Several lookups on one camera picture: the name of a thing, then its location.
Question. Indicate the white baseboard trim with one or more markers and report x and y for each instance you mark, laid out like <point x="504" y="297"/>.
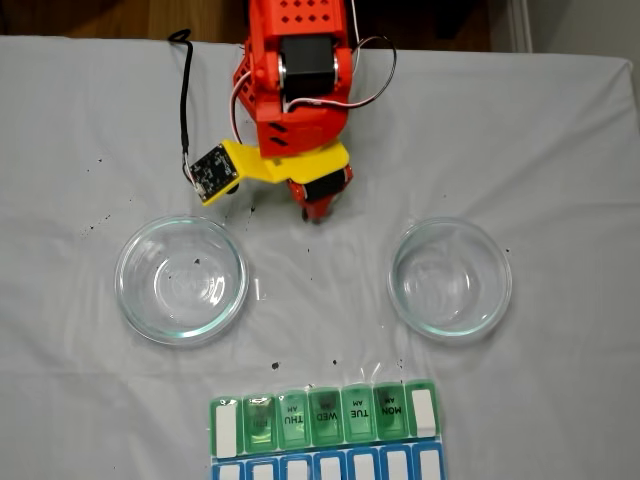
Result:
<point x="521" y="25"/>

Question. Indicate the large clear glass bowl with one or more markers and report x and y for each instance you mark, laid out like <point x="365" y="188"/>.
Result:
<point x="150" y="325"/>

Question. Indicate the white tablecloth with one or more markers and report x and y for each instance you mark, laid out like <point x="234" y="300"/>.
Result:
<point x="500" y="150"/>

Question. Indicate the small clear glass bowl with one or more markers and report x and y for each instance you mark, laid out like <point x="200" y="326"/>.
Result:
<point x="415" y="310"/>

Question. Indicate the weekly pill organizer box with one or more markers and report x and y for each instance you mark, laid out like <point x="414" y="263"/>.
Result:
<point x="357" y="415"/>

